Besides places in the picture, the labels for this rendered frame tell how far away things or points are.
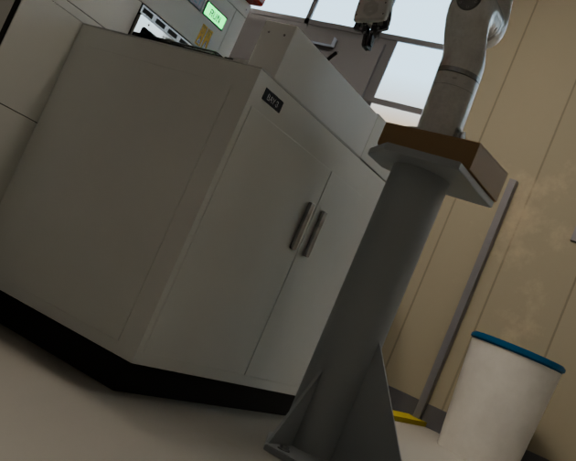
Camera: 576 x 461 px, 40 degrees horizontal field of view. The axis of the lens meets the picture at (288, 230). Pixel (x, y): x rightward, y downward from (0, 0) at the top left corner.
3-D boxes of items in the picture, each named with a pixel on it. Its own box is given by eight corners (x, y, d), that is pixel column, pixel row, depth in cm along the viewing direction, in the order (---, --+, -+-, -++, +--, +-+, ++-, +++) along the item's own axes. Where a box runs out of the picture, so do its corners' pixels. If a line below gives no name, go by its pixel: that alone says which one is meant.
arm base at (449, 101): (479, 160, 215) (502, 97, 216) (450, 136, 200) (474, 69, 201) (421, 148, 227) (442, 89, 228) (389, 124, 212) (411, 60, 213)
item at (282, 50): (243, 69, 193) (266, 18, 194) (334, 150, 240) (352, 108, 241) (273, 78, 188) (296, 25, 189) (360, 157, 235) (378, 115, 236)
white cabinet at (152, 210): (-47, 300, 209) (81, 23, 215) (165, 349, 291) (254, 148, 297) (120, 400, 176) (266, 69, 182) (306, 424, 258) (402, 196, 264)
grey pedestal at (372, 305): (453, 518, 206) (569, 229, 212) (392, 524, 169) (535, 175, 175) (297, 433, 233) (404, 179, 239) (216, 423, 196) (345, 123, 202)
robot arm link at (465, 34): (483, 91, 217) (511, 11, 218) (467, 65, 200) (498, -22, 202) (442, 82, 222) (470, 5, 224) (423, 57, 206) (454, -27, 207)
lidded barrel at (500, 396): (522, 477, 387) (564, 370, 391) (520, 486, 344) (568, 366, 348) (434, 435, 403) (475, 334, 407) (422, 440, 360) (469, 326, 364)
